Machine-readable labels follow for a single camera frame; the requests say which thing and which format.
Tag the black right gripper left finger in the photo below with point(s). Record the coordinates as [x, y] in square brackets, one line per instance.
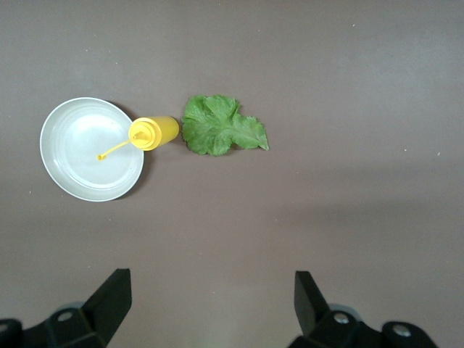
[105, 311]

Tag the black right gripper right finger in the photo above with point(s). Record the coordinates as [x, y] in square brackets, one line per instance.
[315, 319]

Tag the green lettuce leaf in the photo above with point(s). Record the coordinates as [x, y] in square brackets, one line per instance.
[217, 127]

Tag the beige plate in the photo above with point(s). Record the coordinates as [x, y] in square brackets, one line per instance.
[83, 174]

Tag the yellow mustard squeeze bottle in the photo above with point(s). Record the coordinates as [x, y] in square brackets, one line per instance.
[163, 128]

